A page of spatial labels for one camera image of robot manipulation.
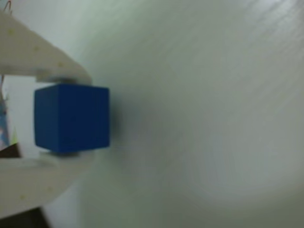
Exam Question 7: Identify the small blue cube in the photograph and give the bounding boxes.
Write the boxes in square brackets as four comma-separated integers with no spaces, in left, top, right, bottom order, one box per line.
[34,83,110,153]

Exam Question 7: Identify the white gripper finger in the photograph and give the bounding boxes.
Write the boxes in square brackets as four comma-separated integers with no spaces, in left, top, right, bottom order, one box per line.
[0,151,95,218]
[0,10,93,86]

